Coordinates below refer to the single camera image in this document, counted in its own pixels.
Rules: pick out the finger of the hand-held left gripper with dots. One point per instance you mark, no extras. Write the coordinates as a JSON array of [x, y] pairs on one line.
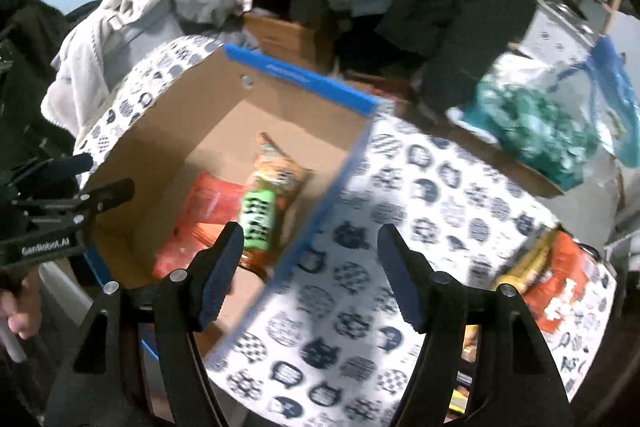
[[102, 198], [65, 167]]

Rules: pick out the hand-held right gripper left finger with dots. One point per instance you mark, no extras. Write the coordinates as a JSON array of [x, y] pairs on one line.
[[224, 274]]

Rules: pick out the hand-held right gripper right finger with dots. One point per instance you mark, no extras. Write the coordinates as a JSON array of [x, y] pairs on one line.
[[401, 279]]

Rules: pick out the orange snack packet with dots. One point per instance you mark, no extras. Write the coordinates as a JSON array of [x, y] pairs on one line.
[[205, 207]]

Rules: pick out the orange snack bag green label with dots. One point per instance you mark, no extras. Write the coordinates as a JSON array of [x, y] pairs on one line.
[[274, 177]]

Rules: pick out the cardboard box with blue rim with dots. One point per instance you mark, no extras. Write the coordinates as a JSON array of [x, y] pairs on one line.
[[200, 132]]

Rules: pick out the long yellow snack packet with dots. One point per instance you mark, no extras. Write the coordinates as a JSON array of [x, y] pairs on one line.
[[530, 262]]

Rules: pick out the orange red snack bag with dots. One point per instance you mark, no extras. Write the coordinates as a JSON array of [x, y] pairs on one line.
[[555, 292]]

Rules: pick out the person's left hand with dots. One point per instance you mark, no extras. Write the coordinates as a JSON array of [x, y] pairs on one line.
[[17, 317]]

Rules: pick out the cat print tablecloth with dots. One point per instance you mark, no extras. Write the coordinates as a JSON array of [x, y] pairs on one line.
[[400, 187]]

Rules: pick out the dark cloth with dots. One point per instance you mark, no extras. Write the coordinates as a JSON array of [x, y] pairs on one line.
[[30, 72]]

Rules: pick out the white towel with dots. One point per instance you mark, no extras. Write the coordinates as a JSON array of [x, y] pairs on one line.
[[85, 52]]

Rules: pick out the green plastic bags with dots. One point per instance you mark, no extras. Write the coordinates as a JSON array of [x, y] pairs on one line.
[[535, 132]]

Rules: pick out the plain cardboard box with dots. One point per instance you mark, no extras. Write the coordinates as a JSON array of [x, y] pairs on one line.
[[285, 37]]

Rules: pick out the black hanging jacket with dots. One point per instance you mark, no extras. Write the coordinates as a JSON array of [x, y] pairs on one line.
[[450, 7]]

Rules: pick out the blue plastic bag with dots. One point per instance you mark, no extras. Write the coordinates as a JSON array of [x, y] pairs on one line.
[[612, 97]]

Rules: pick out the white appliance box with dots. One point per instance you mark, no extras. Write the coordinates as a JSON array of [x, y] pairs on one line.
[[555, 32]]

